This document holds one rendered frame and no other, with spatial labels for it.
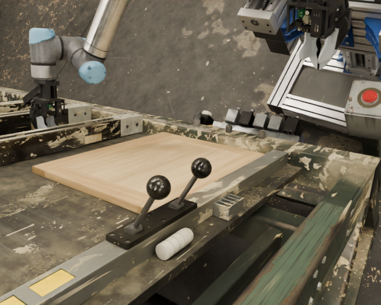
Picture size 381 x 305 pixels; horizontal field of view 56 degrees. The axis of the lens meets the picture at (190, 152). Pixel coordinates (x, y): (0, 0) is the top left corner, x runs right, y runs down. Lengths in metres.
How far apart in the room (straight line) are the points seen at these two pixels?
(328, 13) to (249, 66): 1.93
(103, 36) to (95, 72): 0.11
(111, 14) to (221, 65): 1.61
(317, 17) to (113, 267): 0.50
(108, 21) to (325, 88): 1.30
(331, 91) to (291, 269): 1.57
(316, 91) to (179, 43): 1.29
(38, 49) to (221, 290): 0.89
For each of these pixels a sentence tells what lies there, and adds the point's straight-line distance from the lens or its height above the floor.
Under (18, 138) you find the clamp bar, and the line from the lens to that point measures 1.14.
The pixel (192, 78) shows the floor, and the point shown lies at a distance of 2.68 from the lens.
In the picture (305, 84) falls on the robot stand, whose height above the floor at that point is 0.21.
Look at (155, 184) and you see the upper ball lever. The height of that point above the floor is 1.55.
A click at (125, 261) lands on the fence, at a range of 0.59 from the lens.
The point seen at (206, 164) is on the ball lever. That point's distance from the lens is 0.62.
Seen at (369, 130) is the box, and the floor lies 0.83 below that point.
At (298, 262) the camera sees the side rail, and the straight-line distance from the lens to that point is 0.57.
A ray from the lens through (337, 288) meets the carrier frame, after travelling 1.19.
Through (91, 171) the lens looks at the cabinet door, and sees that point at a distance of 0.99.
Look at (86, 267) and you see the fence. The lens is 0.55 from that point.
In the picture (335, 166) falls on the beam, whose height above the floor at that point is 0.90.
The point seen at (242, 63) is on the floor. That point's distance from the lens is 2.57.
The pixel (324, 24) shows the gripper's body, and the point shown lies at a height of 1.47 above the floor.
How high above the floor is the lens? 1.98
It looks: 56 degrees down
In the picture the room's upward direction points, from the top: 52 degrees counter-clockwise
